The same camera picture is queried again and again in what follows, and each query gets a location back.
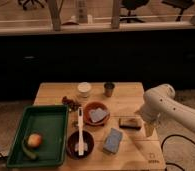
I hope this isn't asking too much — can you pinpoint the black office chair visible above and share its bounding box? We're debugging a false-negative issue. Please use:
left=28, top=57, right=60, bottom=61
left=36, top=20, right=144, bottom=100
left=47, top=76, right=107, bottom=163
left=162, top=0, right=195, bottom=22
left=120, top=0, right=149, bottom=23
left=17, top=0, right=44, bottom=11

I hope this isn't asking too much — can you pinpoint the small metal cup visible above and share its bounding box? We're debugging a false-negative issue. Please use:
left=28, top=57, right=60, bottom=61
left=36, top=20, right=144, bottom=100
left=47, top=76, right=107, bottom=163
left=104, top=82, right=115, bottom=97

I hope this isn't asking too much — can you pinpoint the white paper cup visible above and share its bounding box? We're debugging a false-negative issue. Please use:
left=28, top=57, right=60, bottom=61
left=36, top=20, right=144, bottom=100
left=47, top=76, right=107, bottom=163
left=77, top=82, right=92, bottom=98

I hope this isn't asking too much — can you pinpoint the wooden railing post middle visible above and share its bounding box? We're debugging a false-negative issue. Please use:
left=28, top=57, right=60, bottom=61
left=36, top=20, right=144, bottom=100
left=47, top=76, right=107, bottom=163
left=111, top=0, right=121, bottom=29

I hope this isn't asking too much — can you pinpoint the blue sponge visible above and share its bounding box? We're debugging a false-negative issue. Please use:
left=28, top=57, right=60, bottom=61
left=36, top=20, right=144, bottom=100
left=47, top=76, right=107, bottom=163
left=103, top=128, right=123, bottom=154

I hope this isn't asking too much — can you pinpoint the white brush tool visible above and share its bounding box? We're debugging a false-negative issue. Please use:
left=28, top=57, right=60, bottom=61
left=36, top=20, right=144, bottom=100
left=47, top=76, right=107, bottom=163
left=78, top=107, right=88, bottom=156

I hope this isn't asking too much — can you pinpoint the wooden railing post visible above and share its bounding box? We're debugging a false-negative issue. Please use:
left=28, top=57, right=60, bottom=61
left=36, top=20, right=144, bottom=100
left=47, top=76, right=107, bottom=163
left=47, top=0, right=61, bottom=31
left=111, top=0, right=121, bottom=29

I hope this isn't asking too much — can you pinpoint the green plastic tray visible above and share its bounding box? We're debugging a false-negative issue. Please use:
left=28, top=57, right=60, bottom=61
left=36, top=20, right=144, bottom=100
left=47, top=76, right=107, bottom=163
left=6, top=105, right=68, bottom=168

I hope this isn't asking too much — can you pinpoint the black office chair left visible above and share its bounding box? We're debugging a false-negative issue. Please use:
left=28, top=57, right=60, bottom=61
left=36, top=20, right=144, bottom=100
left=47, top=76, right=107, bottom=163
left=17, top=0, right=44, bottom=11

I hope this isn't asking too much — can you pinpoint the dark brown bowl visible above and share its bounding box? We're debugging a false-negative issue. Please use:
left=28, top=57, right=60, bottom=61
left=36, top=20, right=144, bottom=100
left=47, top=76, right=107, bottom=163
left=66, top=131, right=94, bottom=159

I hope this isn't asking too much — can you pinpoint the grey heart-shaped cloth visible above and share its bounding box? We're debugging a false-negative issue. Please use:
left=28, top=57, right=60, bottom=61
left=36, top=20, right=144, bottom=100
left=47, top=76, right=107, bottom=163
left=89, top=108, right=108, bottom=123

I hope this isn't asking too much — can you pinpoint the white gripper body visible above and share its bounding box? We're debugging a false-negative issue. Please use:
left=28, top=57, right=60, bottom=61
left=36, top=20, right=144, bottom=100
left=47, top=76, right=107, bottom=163
left=136, top=104, right=158, bottom=124

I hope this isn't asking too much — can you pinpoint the orange plate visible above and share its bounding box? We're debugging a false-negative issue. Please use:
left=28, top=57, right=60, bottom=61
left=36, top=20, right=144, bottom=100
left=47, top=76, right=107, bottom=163
left=83, top=102, right=110, bottom=126

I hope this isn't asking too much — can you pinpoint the black cable right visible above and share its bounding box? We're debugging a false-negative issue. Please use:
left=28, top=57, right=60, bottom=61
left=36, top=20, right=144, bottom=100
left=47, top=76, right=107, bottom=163
left=160, top=133, right=195, bottom=171

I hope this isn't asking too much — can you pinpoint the orange round fruit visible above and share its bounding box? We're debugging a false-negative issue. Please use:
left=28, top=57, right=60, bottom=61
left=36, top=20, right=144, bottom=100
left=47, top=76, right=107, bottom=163
left=27, top=133, right=42, bottom=148

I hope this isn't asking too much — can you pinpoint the dark dried fruit cluster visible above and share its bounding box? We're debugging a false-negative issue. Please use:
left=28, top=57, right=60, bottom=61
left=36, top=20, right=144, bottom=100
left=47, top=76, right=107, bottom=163
left=62, top=96, right=81, bottom=111

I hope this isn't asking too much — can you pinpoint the black office chair right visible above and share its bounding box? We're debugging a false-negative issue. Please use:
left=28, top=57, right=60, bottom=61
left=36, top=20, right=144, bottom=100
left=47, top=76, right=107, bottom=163
left=162, top=0, right=195, bottom=22

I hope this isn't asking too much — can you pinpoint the green cucumber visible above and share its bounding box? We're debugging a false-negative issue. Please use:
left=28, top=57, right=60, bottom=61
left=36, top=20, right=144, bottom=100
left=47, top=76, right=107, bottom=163
left=21, top=140, right=38, bottom=160

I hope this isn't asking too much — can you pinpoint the wooden railing post left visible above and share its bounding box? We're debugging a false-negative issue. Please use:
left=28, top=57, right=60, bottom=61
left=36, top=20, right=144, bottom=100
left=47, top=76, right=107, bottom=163
left=47, top=0, right=61, bottom=31

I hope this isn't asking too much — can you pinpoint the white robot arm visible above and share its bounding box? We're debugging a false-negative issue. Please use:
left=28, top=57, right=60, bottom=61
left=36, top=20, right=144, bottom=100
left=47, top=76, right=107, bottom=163
left=138, top=84, right=195, bottom=133

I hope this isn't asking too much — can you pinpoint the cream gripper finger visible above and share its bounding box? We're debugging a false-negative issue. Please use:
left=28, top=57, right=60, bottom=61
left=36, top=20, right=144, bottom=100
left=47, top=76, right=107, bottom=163
left=144, top=123, right=155, bottom=137

